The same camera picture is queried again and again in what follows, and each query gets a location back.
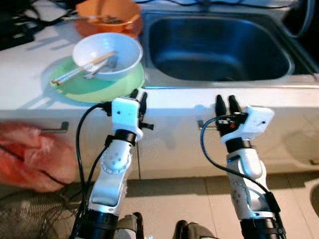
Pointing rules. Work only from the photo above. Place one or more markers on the silver fork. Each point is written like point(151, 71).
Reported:
point(112, 62)

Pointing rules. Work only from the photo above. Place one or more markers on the white ribbed bowl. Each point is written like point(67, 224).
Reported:
point(124, 50)

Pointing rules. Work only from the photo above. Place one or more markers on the black kitchen appliance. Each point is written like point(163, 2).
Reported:
point(309, 20)

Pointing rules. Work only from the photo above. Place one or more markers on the white cabinet front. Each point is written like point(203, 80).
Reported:
point(174, 149)

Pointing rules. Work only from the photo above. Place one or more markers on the green plate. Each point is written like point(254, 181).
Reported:
point(84, 90)

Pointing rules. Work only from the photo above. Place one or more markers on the stainless steel sink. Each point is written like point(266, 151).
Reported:
point(219, 50)

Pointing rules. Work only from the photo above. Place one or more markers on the chopstick with silver end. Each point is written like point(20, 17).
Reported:
point(109, 20)

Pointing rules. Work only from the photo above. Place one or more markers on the orange bowl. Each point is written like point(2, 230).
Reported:
point(99, 7)

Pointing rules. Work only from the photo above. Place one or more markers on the robot left leg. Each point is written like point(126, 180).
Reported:
point(128, 229)

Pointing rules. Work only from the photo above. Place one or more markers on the robot leg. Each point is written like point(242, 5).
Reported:
point(194, 231)
point(128, 229)

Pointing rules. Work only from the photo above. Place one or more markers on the robot right leg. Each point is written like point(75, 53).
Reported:
point(194, 231)

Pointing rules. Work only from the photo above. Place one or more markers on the red plastic bag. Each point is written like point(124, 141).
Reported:
point(35, 159)

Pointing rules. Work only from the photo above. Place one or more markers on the black power strip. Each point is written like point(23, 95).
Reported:
point(12, 30)

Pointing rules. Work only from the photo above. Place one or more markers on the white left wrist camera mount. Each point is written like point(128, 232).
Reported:
point(124, 114)

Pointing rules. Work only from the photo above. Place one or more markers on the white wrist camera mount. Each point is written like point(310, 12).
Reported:
point(256, 119)
point(124, 114)

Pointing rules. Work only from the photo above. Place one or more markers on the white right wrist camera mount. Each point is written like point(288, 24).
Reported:
point(256, 119)

